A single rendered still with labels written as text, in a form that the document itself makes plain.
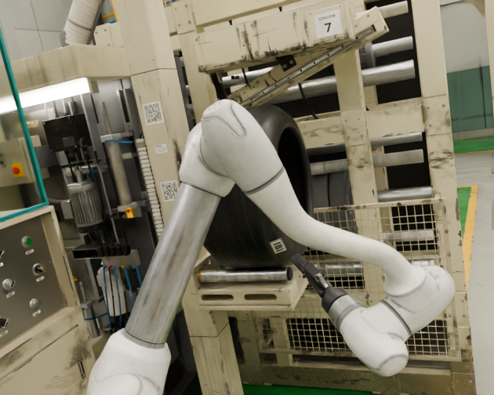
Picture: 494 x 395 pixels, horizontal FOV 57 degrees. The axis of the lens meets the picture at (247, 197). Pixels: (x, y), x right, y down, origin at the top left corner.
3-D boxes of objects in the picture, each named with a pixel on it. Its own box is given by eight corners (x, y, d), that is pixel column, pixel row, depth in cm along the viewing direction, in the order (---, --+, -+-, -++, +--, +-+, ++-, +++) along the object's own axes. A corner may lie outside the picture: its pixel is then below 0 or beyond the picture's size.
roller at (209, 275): (201, 284, 168) (196, 277, 165) (205, 275, 171) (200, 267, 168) (292, 283, 154) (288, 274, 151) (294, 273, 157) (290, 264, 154)
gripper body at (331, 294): (325, 305, 115) (306, 283, 122) (332, 324, 120) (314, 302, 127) (349, 288, 116) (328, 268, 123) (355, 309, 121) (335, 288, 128)
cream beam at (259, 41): (197, 73, 182) (190, 35, 179) (223, 73, 205) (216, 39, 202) (350, 38, 158) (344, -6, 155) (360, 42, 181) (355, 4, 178)
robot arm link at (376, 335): (344, 345, 116) (384, 313, 117) (384, 393, 104) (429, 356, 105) (331, 323, 110) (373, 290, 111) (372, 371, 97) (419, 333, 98)
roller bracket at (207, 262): (190, 295, 165) (184, 270, 163) (233, 255, 200) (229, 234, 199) (197, 295, 163) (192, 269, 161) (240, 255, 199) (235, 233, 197)
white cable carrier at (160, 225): (162, 259, 180) (135, 139, 171) (169, 254, 185) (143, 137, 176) (172, 258, 179) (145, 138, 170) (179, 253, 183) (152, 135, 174)
